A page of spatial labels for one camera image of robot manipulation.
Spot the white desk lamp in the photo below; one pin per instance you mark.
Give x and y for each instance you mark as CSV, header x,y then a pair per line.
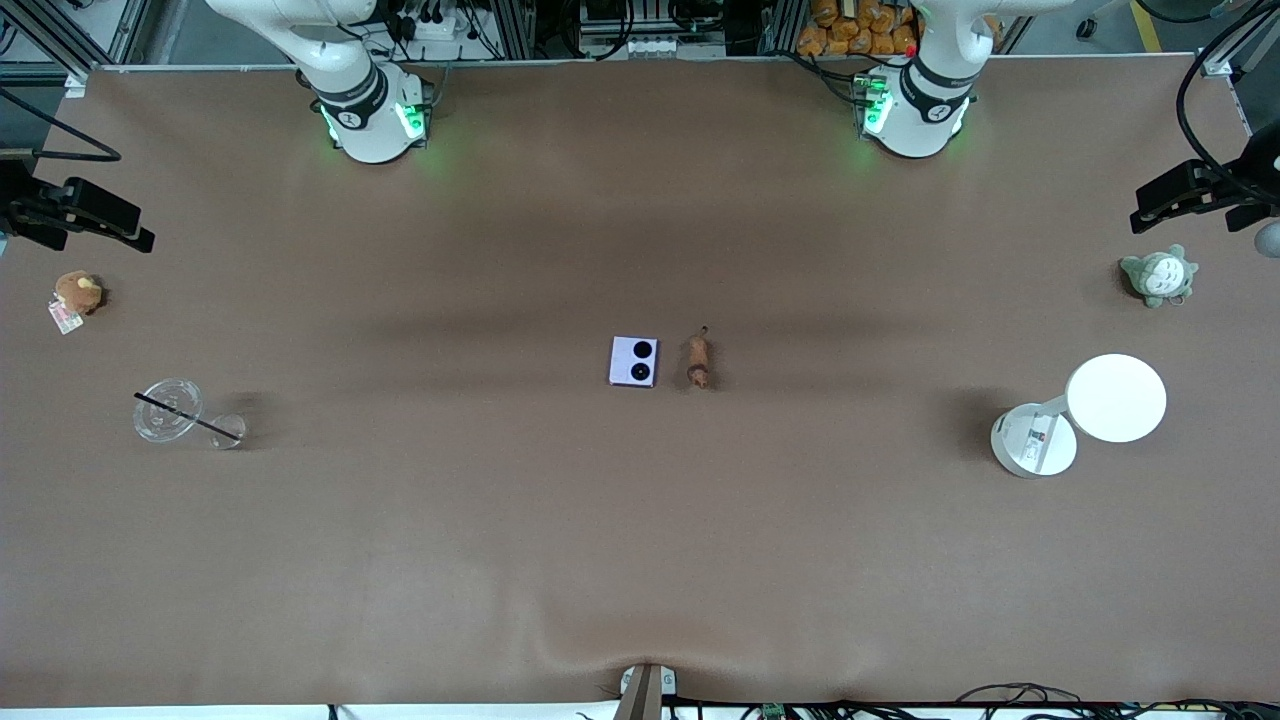
x,y
1115,398

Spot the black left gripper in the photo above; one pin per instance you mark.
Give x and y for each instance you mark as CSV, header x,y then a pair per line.
x,y
1252,186

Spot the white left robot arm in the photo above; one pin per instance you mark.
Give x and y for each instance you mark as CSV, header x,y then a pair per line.
x,y
925,110

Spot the brown lion statue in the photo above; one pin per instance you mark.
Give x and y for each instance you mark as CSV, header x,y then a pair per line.
x,y
698,360

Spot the small clear glass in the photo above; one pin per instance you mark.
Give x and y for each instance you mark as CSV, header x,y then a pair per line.
x,y
228,434

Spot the white connector block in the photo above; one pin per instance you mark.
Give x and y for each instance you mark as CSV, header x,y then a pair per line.
x,y
650,47

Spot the black straw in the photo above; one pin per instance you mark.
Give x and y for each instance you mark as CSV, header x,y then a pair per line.
x,y
185,414

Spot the metal table corner bracket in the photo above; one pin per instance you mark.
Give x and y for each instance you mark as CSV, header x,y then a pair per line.
x,y
76,85
1217,66

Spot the white power strip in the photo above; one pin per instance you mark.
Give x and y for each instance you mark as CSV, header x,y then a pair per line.
x,y
435,25

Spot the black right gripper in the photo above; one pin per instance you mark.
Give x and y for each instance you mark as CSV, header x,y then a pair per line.
x,y
20,203

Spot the brown plush toy with tag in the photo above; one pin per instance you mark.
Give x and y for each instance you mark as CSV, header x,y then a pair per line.
x,y
78,292

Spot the clear plastic cup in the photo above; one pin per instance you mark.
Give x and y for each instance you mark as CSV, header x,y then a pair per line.
x,y
165,412

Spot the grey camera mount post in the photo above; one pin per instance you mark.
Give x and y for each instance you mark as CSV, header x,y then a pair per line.
x,y
645,692

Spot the grey-green plush toy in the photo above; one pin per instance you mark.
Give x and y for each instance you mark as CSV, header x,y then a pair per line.
x,y
1158,277

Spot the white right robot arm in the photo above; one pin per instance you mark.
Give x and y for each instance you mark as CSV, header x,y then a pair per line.
x,y
365,110

